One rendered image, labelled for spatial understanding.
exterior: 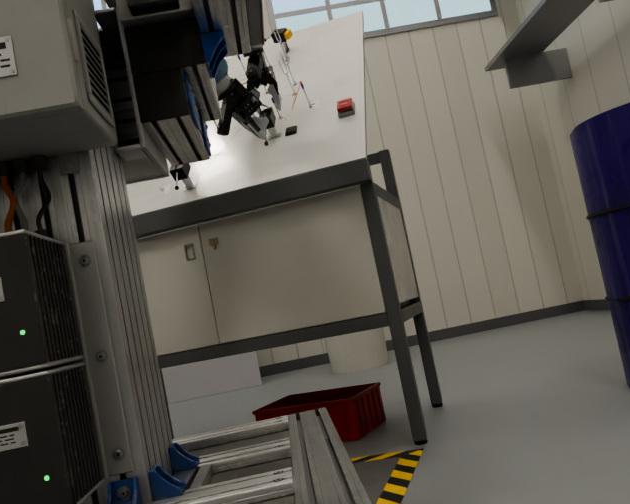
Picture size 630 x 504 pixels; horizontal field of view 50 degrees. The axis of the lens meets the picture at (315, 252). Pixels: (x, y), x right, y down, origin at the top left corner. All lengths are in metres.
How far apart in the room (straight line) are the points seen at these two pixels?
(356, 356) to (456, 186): 1.88
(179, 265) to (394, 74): 3.78
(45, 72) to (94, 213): 0.25
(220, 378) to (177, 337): 2.51
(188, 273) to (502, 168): 3.89
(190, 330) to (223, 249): 0.29
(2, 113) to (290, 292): 1.36
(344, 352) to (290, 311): 2.28
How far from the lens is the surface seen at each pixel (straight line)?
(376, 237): 2.05
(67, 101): 0.90
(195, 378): 4.79
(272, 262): 2.14
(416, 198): 5.51
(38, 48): 0.93
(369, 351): 4.38
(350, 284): 2.07
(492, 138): 5.77
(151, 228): 2.26
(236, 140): 2.40
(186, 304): 2.25
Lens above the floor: 0.47
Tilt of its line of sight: 4 degrees up
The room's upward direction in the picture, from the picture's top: 11 degrees counter-clockwise
